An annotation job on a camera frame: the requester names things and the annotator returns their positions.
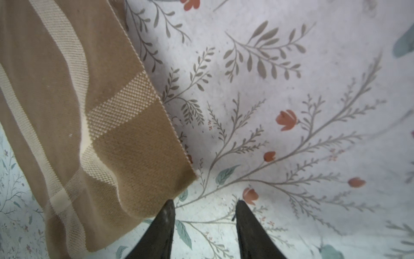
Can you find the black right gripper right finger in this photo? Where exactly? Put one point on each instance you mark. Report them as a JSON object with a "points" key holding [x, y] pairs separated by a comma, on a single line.
{"points": [[253, 240]]}

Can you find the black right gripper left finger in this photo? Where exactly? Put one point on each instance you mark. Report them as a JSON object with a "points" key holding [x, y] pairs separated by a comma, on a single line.
{"points": [[156, 243]]}

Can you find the brown beige plaid scarf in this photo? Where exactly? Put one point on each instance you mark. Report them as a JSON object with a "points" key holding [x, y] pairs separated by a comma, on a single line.
{"points": [[85, 122]]}

